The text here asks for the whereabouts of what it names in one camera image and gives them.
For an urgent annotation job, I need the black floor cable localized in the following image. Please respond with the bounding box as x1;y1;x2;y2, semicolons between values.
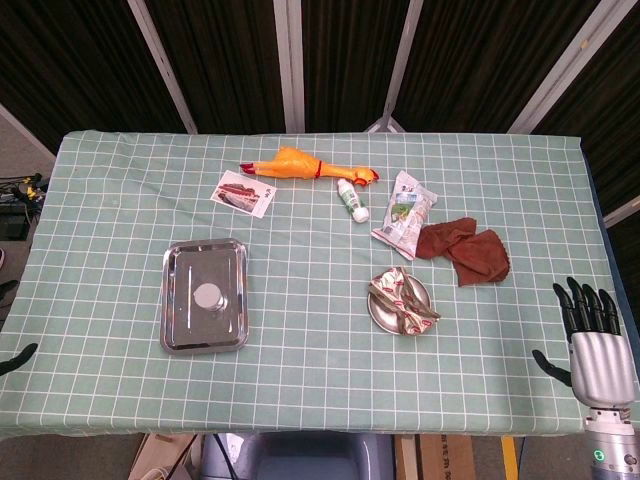
213;433;236;480

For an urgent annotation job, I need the white green snack bag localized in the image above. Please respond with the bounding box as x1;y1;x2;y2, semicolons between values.
370;170;439;261

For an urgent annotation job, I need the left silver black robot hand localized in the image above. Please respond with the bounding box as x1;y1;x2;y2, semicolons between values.
0;279;39;377

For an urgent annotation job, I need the rectangular steel tray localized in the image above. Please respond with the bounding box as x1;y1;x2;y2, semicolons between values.
159;238;250;356

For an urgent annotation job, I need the printed cardboard box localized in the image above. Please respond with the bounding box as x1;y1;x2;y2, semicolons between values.
418;433;476;480

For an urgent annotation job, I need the white partition frame post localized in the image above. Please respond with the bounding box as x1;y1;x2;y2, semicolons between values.
127;0;199;134
602;194;640;226
273;0;306;134
507;0;614;134
379;0;425;119

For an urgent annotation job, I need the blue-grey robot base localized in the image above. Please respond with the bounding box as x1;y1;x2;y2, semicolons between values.
199;432;396;480

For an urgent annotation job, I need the light wooden board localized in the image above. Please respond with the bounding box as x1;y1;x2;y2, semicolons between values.
394;434;419;480

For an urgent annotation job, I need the green checked tablecloth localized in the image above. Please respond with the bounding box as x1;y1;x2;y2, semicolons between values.
0;130;640;441

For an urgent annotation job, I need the small white green bottle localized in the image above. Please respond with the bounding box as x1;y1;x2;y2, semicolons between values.
336;178;371;224

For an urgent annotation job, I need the round steel plate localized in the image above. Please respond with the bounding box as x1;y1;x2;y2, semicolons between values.
367;272;434;336

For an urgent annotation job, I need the photo postcard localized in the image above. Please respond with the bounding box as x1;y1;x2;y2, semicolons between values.
209;169;278;219

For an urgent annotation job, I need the yellow rubber chicken toy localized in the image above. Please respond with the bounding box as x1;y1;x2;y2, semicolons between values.
238;145;381;189

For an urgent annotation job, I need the open cardboard box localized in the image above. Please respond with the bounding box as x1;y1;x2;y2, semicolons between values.
128;432;201;480

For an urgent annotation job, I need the black electronic box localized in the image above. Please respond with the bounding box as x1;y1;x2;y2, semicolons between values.
0;212;29;241

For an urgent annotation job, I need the grey metal stand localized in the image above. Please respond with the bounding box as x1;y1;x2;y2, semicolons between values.
366;102;406;134

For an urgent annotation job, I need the yellow black clamp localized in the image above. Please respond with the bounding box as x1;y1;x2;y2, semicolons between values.
12;172;50;200

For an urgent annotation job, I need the gold foil bag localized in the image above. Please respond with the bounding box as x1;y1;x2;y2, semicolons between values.
368;266;442;337

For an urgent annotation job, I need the brown cloth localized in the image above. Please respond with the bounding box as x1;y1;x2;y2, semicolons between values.
415;216;511;288

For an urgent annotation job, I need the small white round cap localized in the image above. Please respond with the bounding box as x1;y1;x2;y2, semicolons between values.
193;282;227;314

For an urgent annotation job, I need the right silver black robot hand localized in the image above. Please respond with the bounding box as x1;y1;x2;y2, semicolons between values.
532;277;635;409

